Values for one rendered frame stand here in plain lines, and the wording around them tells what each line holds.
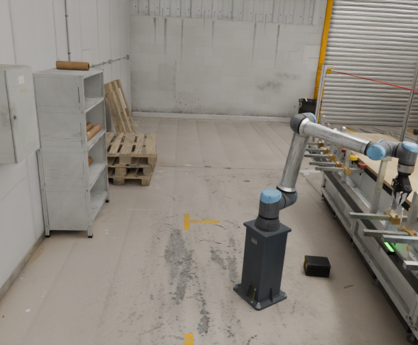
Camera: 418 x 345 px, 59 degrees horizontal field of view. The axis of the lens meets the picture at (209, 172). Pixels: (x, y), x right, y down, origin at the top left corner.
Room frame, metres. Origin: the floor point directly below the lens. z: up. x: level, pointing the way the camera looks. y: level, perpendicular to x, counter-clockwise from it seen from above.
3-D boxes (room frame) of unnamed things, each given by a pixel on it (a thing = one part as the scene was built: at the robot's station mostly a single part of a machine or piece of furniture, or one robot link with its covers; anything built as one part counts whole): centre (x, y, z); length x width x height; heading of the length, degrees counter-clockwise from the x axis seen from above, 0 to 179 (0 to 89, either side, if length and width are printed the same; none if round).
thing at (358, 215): (2.22, -1.15, 0.84); 0.44 x 0.03 x 0.04; 88
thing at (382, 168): (2.52, -1.23, 0.93); 0.05 x 0.05 x 0.45; 88
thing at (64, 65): (3.75, 1.39, 1.59); 0.30 x 0.08 x 0.08; 95
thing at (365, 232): (1.97, -1.15, 0.84); 0.43 x 0.03 x 0.04; 88
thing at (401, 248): (2.04, -1.19, 0.75); 0.26 x 0.01 x 0.10; 178
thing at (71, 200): (3.64, 1.37, 0.78); 0.90 x 0.45 x 1.55; 5
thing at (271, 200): (2.49, -0.46, 0.79); 0.17 x 0.15 x 0.18; 136
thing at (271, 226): (2.49, -0.45, 0.65); 0.19 x 0.19 x 0.10
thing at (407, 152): (2.07, -1.14, 1.32); 0.10 x 0.09 x 0.12; 46
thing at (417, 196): (2.01, -1.22, 0.87); 0.04 x 0.04 x 0.48; 88
